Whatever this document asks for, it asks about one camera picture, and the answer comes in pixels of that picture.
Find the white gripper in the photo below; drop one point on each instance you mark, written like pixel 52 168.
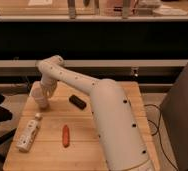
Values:
pixel 48 87

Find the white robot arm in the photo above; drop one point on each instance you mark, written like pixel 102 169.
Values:
pixel 123 146

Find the black rectangular bar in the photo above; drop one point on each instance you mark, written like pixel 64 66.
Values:
pixel 77 102

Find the orange carrot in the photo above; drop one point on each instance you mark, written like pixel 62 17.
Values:
pixel 66 136

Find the white bottle with label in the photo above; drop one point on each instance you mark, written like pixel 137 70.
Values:
pixel 29 133

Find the wooden shelf rail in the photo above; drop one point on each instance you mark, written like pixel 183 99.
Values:
pixel 98 63

